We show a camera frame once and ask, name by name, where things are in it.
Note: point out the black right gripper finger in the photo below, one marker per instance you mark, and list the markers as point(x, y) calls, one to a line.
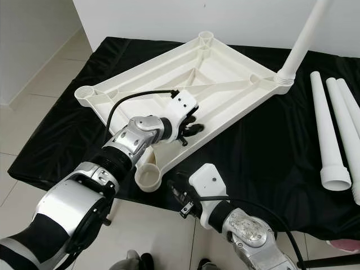
point(187, 179)
point(179, 192)

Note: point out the white plastic table top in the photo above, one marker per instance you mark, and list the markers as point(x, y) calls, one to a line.
point(230, 84)

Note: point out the white plastic table leg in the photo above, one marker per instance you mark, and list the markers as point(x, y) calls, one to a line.
point(353, 107)
point(329, 140)
point(306, 39)
point(346, 129)

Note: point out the grey right robot foot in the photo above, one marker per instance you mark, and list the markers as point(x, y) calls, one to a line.
point(202, 265)

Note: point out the grey robot foot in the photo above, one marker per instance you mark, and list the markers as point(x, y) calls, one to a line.
point(136, 262)
point(202, 265)

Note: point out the black table cloth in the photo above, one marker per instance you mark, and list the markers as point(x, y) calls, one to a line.
point(259, 157)

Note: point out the grey left robot foot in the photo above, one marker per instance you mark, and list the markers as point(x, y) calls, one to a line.
point(136, 262)

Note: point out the pink slipper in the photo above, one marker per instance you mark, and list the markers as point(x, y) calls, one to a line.
point(346, 244)

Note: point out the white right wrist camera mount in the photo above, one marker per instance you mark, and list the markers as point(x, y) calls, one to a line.
point(208, 180)

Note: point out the black metal table frame leg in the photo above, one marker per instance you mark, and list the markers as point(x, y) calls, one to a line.
point(107, 221)

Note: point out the black metal table frame bar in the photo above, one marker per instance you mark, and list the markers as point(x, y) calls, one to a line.
point(332, 261)

